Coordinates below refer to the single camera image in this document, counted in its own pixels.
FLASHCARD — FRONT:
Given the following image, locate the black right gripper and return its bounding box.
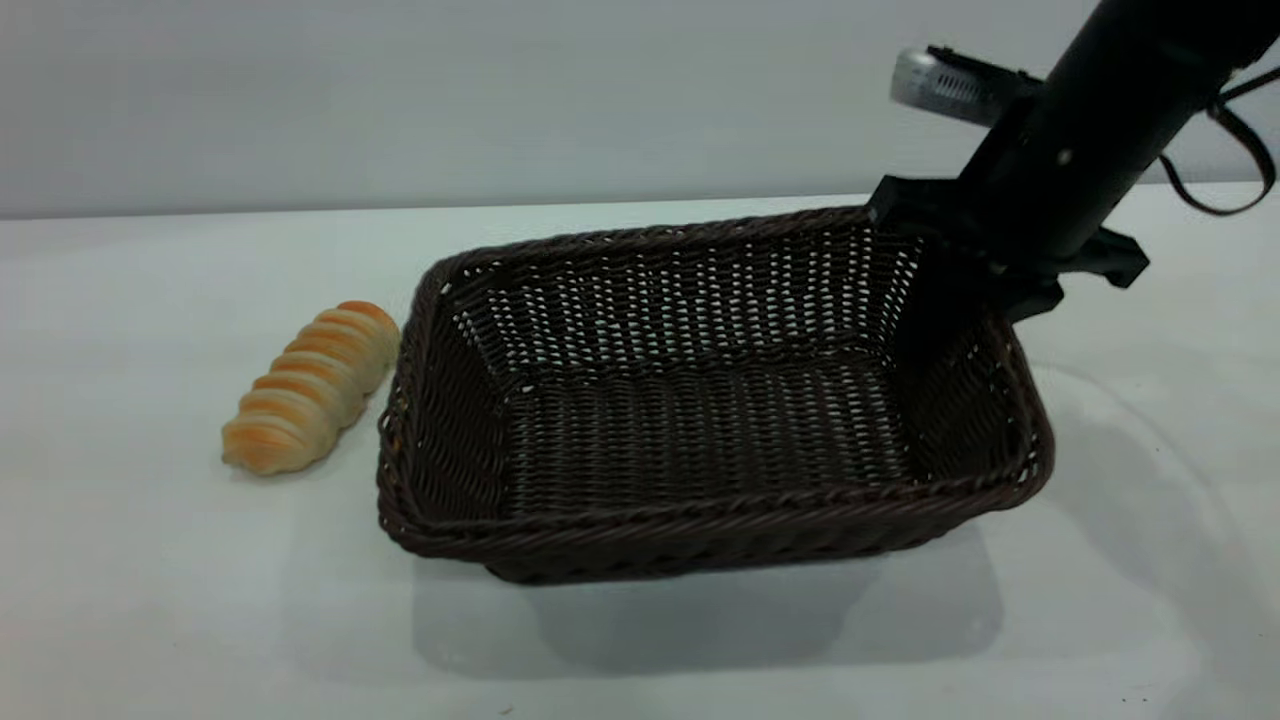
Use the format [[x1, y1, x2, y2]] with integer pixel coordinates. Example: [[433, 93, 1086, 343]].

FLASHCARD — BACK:
[[866, 88, 1150, 347]]

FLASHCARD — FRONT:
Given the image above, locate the black woven wicker basket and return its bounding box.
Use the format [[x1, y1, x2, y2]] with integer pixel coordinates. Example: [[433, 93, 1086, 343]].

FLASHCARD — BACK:
[[376, 205, 1056, 586]]

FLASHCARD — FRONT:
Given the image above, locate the golden ridged bread loaf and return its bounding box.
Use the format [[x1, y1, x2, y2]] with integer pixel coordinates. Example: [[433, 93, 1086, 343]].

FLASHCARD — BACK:
[[221, 301, 402, 477]]

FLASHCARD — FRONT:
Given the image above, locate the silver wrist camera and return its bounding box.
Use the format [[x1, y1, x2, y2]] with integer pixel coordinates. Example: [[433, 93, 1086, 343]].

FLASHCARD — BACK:
[[889, 44, 1044, 129]]

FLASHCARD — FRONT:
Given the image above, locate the black looped cable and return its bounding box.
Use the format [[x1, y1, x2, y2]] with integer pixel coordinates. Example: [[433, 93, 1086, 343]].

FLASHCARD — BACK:
[[1158, 64, 1280, 217]]

